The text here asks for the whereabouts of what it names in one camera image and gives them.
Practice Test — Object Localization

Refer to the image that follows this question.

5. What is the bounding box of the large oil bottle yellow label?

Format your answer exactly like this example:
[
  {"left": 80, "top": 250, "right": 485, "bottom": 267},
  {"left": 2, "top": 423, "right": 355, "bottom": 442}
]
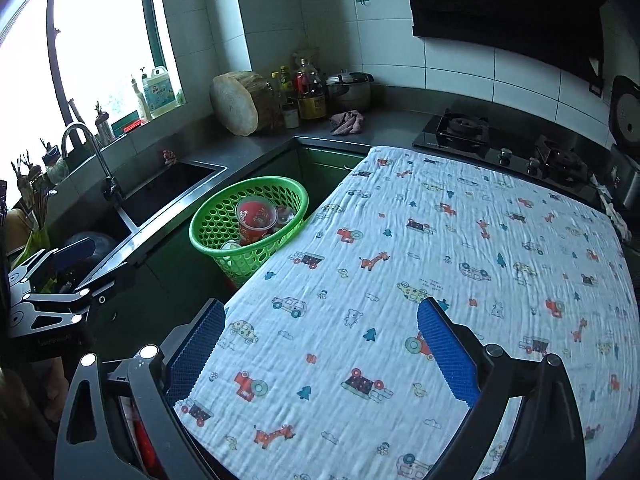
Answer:
[{"left": 297, "top": 57, "right": 328, "bottom": 121}]

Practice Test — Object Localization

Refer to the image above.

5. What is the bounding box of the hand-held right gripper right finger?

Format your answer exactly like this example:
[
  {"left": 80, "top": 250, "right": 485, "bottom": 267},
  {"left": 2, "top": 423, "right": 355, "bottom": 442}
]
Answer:
[{"left": 416, "top": 297, "right": 587, "bottom": 480}]

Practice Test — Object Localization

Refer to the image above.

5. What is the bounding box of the grey kitchen counter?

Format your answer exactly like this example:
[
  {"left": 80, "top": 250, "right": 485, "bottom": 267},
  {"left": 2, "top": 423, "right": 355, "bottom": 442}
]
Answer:
[{"left": 50, "top": 85, "right": 616, "bottom": 281}]

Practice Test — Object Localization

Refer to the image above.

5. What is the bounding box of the red paper cup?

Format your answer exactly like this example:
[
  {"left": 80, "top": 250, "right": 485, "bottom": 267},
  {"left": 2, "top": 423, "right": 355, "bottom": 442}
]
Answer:
[{"left": 236, "top": 197, "right": 278, "bottom": 247}]

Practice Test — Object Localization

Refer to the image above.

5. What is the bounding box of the printed cartoon cloth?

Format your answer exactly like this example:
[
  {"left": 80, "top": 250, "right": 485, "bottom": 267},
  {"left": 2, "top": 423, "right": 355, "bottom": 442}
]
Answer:
[{"left": 174, "top": 145, "right": 640, "bottom": 480}]

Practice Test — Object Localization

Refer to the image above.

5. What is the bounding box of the green plastic basket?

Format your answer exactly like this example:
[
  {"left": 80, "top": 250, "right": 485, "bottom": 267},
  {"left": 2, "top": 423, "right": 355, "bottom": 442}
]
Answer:
[{"left": 189, "top": 176, "right": 310, "bottom": 288}]

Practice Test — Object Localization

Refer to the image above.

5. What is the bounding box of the white and dark rag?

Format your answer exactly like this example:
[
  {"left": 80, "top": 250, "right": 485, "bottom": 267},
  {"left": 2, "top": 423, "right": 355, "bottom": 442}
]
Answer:
[{"left": 592, "top": 175, "right": 633, "bottom": 243}]

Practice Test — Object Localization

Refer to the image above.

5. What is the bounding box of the steel faucet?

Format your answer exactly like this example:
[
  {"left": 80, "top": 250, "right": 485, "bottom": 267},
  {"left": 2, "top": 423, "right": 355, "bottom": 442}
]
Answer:
[{"left": 61, "top": 122, "right": 126, "bottom": 211}]

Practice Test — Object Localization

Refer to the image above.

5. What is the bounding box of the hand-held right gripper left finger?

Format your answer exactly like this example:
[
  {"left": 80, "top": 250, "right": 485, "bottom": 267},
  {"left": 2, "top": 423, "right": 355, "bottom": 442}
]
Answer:
[{"left": 54, "top": 298, "right": 227, "bottom": 480}]

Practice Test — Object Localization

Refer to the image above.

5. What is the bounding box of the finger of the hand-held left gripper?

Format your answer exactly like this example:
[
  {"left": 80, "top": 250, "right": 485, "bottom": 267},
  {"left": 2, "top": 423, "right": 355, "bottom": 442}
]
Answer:
[
  {"left": 10, "top": 237, "right": 97, "bottom": 286},
  {"left": 24, "top": 264, "right": 126, "bottom": 327}
]

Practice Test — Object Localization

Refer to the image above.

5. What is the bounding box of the black gas stove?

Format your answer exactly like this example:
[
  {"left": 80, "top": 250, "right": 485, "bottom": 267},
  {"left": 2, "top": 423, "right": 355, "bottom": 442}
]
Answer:
[{"left": 412, "top": 107, "right": 601, "bottom": 196}]

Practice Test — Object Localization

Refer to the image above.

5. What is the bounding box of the steel pressure cooker pot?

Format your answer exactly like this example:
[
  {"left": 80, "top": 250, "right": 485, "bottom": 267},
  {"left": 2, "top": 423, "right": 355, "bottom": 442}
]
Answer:
[{"left": 326, "top": 71, "right": 374, "bottom": 113}]

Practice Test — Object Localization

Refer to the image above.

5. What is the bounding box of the steel kitchen sink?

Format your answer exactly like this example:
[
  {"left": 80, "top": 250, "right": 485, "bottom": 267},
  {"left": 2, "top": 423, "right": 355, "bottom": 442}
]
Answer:
[{"left": 107, "top": 159, "right": 228, "bottom": 233}]

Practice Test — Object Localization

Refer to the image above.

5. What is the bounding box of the rice cooker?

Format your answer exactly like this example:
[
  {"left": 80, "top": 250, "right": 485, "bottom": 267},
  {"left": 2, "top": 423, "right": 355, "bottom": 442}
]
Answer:
[{"left": 609, "top": 76, "right": 640, "bottom": 148}]

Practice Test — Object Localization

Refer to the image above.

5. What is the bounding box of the round wooden cutting board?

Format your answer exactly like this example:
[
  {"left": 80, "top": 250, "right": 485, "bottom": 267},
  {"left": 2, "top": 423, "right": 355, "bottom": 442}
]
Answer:
[{"left": 210, "top": 71, "right": 271, "bottom": 137}]

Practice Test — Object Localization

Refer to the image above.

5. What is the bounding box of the white spray bottle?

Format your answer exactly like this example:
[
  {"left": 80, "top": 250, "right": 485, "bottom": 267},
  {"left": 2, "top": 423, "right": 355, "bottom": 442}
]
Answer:
[{"left": 131, "top": 76, "right": 151, "bottom": 123}]

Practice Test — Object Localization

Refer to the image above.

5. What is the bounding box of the window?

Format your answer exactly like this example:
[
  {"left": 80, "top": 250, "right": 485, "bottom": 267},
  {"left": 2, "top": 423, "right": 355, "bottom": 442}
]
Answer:
[{"left": 0, "top": 0, "right": 251, "bottom": 201}]

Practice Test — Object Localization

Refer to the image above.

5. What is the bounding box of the white detergent jug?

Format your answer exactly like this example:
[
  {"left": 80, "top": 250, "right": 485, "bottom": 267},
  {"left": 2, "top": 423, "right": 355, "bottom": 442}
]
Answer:
[{"left": 141, "top": 65, "right": 178, "bottom": 120}]

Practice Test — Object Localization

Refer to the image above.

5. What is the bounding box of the utensil holder with chopsticks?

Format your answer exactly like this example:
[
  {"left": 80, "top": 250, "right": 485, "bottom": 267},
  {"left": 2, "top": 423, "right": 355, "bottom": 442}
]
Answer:
[{"left": 10, "top": 152, "right": 53, "bottom": 226}]

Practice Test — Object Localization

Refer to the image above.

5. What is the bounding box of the black range hood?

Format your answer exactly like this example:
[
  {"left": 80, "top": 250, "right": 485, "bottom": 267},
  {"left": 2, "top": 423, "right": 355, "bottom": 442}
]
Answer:
[{"left": 402, "top": 0, "right": 608, "bottom": 81}]

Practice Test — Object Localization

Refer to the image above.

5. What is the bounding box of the pink rag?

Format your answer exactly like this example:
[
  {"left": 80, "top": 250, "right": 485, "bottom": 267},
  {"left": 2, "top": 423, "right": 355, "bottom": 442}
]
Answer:
[{"left": 329, "top": 109, "right": 366, "bottom": 137}]

